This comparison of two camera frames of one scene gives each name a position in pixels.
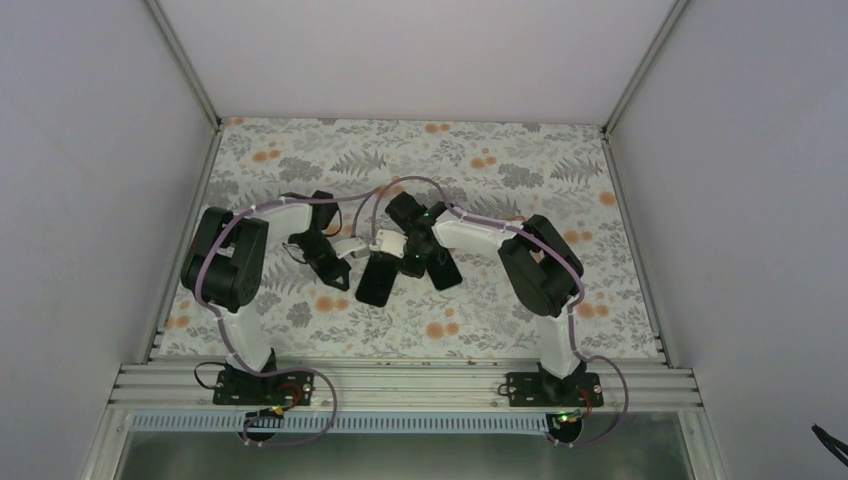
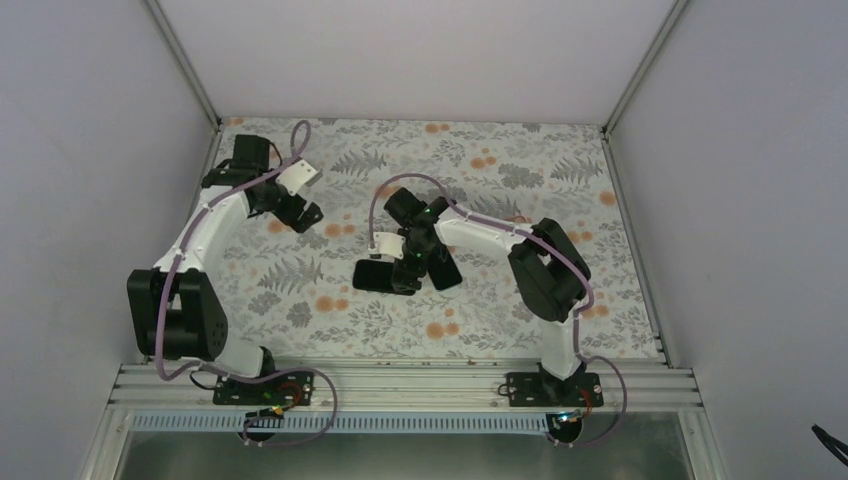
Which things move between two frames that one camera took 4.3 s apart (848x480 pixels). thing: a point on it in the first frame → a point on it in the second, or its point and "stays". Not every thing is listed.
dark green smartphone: (442, 267) stays
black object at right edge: (830, 442) stays
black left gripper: (327, 276) → (306, 219)
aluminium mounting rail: (395, 387) stays
